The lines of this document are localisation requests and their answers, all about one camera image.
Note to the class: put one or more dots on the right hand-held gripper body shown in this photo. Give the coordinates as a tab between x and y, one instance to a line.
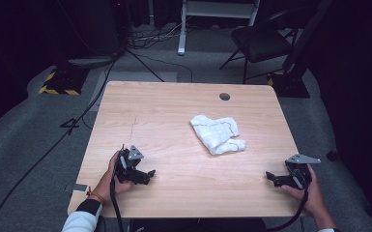
294	180

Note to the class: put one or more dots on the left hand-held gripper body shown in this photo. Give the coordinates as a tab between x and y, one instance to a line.
132	175

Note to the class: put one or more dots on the white towel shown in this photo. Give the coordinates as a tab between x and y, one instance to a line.
217	133

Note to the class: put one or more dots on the person's right hand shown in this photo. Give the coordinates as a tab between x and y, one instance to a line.
312	196

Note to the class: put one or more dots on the person's left hand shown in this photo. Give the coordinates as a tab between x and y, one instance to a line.
106	187

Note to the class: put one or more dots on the small black floor object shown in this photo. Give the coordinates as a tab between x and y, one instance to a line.
332	155

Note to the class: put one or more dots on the grey tape strip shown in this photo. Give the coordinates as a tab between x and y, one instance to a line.
79	187

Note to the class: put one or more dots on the wooden table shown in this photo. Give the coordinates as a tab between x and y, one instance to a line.
174	112

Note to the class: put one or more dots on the person's dark clothing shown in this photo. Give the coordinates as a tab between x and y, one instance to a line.
199	225

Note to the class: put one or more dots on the black yellow striped stand base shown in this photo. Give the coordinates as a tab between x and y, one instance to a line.
291	87
64	82

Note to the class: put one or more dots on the grey table grommet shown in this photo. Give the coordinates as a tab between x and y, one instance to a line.
224	96

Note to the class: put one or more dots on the black folding chair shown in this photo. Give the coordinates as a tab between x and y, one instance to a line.
259	43

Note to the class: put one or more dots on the black slanted stand pole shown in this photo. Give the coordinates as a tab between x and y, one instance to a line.
307	35

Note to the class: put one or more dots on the dark cabinet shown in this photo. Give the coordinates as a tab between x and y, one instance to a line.
93	29

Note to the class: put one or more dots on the white desk frame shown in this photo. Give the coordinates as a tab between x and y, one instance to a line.
182	35

